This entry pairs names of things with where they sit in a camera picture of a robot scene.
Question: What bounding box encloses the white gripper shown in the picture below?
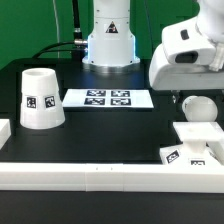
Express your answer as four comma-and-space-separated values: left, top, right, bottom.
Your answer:
149, 18, 224, 90

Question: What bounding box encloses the white lamp base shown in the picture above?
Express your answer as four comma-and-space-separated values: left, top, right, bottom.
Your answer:
159, 122, 222, 167

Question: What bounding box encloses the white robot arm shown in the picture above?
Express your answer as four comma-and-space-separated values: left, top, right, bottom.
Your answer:
83, 0, 224, 91

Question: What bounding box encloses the white lamp shade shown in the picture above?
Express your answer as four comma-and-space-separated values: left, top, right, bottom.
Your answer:
20, 68, 65, 129

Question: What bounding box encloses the white marker tag sheet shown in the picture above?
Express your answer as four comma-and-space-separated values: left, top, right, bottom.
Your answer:
63, 89, 154, 109

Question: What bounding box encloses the black cable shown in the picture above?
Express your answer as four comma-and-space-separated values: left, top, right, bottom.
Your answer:
31, 0, 88, 60

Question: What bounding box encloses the white cable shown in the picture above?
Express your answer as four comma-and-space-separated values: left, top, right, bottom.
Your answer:
52, 0, 62, 60

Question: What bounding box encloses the white front fence wall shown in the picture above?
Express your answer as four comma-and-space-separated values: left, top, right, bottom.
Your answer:
0, 163, 224, 193

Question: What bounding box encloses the white left fence wall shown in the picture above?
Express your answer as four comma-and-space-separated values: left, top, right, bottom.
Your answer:
0, 119, 11, 150

